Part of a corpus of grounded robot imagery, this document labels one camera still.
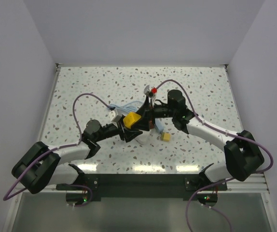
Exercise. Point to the small yellow plug adapter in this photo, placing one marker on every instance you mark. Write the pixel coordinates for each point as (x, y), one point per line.
(165, 137)

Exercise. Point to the red square plug adapter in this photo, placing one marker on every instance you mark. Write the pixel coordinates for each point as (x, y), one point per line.
(151, 126)

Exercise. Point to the aluminium table frame rail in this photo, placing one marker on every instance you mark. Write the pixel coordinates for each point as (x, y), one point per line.
(256, 183)

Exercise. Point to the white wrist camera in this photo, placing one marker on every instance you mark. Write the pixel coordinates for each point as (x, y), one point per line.
(115, 115)
(150, 91)

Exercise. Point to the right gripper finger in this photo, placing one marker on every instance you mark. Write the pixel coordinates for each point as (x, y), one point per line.
(146, 108)
(143, 124)

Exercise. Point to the light blue power strip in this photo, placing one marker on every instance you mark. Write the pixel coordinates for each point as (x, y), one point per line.
(159, 126)

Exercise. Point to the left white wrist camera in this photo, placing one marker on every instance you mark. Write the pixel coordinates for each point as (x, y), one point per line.
(115, 115)

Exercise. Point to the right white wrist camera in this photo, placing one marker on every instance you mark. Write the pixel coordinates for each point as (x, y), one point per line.
(150, 91)

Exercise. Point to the yellow cube socket adapter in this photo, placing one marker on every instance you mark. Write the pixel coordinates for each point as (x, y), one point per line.
(134, 117)

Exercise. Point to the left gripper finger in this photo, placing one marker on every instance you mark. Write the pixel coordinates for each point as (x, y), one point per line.
(129, 135)
(127, 121)

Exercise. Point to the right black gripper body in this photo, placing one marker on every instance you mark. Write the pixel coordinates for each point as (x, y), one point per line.
(162, 111)

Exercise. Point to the white triangular power strip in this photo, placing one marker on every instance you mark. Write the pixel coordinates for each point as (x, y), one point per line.
(143, 138)

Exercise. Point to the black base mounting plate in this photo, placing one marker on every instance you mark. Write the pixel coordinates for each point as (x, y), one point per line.
(98, 186)

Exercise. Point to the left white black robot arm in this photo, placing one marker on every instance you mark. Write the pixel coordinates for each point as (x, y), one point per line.
(45, 165)

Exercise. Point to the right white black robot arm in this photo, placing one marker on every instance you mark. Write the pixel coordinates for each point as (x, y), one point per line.
(242, 155)

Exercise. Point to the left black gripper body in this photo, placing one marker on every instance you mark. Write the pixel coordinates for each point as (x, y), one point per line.
(110, 130)

